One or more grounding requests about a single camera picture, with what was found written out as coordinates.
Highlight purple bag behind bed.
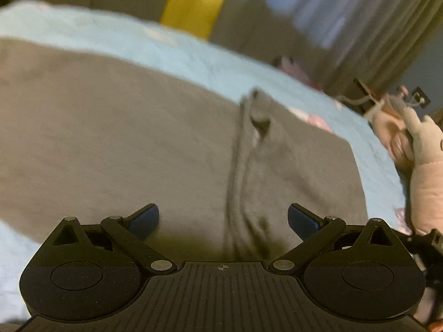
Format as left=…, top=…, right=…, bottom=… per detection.
left=271, top=56, right=321, bottom=91

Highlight dark bedside shelf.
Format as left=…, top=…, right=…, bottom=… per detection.
left=354, top=78, right=381, bottom=119

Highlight grey curtain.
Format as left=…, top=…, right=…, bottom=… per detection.
left=1, top=0, right=442, bottom=94

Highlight yellow curtain strip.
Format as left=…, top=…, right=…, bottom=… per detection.
left=160, top=0, right=224, bottom=40

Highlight grey sweatpants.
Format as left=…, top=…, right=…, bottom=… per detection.
left=1, top=39, right=368, bottom=261

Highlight light blue bed sheet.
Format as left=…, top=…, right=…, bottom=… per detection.
left=1, top=0, right=405, bottom=323

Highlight black wall outlet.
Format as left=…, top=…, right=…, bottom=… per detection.
left=412, top=87, right=430, bottom=108

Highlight white charging cable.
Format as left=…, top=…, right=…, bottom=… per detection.
left=337, top=94, right=378, bottom=107

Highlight pink plush toy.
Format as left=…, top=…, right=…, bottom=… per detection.
left=372, top=101, right=443, bottom=324

